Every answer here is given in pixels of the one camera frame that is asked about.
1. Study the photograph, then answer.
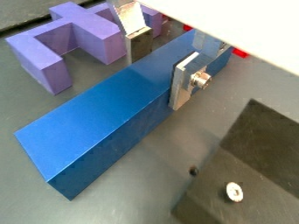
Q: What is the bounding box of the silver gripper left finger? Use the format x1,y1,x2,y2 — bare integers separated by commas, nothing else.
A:
106,0,153,64

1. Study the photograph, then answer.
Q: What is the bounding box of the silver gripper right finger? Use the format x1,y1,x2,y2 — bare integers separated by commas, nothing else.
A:
168,30,228,110

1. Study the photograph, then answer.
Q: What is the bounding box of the blue long block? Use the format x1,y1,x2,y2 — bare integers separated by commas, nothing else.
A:
13,29,234,201

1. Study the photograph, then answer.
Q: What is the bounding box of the purple E-shaped block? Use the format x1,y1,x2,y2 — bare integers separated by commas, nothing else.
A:
5,2,162,95

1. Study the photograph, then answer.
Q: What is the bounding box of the red cross-shaped block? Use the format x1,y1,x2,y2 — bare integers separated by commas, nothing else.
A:
161,15,249,59

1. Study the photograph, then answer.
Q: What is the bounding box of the black block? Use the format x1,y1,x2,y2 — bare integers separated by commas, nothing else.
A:
172,100,299,224

